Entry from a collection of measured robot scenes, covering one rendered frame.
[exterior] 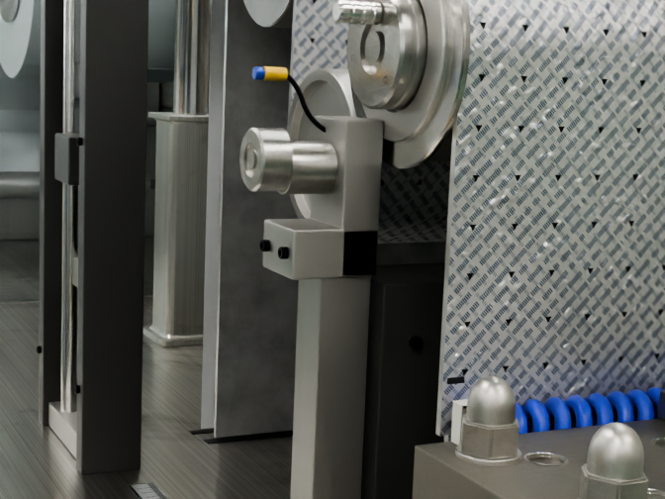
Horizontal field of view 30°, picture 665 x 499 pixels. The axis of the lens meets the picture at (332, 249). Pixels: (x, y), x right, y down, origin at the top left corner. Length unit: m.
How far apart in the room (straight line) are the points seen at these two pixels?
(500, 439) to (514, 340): 0.11
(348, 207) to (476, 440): 0.18
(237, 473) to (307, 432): 0.23
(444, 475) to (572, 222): 0.19
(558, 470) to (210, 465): 0.45
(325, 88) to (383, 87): 0.14
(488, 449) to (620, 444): 0.10
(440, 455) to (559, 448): 0.07
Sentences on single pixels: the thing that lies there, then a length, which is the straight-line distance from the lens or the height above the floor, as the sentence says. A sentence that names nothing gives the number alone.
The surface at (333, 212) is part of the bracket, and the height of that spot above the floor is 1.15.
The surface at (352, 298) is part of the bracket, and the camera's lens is 0.80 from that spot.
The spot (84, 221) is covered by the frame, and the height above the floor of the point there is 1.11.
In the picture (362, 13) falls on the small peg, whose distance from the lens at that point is 0.75.
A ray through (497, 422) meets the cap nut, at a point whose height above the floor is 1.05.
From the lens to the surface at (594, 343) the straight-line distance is 0.81.
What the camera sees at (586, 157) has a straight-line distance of 0.78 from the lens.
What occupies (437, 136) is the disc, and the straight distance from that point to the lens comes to 0.74.
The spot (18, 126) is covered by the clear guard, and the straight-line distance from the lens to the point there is 1.69.
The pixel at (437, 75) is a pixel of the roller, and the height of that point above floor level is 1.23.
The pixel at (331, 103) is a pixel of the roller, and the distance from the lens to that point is 0.88.
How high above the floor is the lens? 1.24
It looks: 9 degrees down
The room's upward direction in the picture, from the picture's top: 2 degrees clockwise
